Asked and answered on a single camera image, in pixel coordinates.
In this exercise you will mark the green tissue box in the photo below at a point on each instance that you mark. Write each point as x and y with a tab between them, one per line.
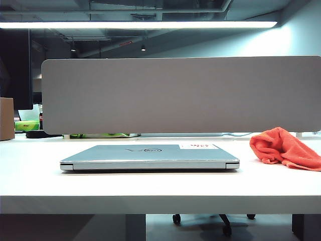
26	125

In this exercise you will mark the green plastic packaging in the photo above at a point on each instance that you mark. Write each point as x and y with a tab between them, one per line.
100	135

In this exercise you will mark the long white ceiling light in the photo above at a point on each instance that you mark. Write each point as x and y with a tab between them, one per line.
138	24

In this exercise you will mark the dark tall panel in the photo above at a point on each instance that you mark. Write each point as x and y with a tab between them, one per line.
15	70

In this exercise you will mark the white divider bracket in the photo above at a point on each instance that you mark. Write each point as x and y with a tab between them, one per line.
66	136
299	134

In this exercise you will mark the white plastic bag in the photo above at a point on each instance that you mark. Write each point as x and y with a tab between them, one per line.
30	114

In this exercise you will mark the black flat round object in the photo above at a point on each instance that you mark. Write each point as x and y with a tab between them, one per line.
37	135

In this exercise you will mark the black office chair base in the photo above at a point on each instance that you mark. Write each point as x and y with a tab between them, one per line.
225	221

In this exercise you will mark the orange cloth rag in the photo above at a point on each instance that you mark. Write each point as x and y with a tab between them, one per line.
288	150

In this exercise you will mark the grey table leg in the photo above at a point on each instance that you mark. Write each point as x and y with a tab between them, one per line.
135	227

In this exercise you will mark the brown cardboard box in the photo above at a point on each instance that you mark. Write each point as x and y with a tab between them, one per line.
6	118

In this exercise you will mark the grey fabric desk divider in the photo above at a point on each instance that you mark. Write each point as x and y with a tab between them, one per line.
175	95

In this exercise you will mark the dark table leg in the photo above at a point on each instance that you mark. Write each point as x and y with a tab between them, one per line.
307	226

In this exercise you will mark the red labelled dark bottle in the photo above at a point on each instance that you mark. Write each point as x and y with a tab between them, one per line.
41	121

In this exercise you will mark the white sticker with red print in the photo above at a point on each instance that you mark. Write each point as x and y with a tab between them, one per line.
200	146

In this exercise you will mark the silver Dell laptop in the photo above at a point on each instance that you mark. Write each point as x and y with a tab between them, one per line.
140	157

